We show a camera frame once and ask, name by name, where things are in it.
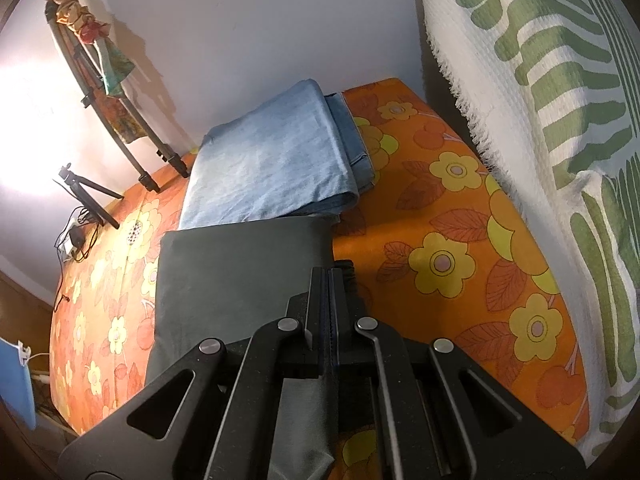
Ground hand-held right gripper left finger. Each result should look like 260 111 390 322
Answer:
57 266 332 480

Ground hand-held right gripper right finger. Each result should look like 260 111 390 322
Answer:
329 260 586 480

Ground dark green pants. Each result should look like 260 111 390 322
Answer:
147 216 336 480

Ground orange floral bed sheet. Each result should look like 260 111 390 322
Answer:
48 77 588 480

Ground folded blue jeans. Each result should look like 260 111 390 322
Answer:
179 79 377 231

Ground large black tripod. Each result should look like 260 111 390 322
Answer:
45 0 191 193

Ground small black tripod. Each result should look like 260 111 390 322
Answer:
52 162 125 230

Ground patterned hanging cloth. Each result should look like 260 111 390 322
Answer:
102 96 147 144

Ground wooden door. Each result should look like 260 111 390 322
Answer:
0 269 54 343

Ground white green patterned blanket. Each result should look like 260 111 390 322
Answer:
412 0 640 461

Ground light blue cloth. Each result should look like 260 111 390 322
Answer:
0 335 37 431

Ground colourful doll figurine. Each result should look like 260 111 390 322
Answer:
47 0 137 99

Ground black charger with cables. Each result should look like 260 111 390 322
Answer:
52 209 102 262

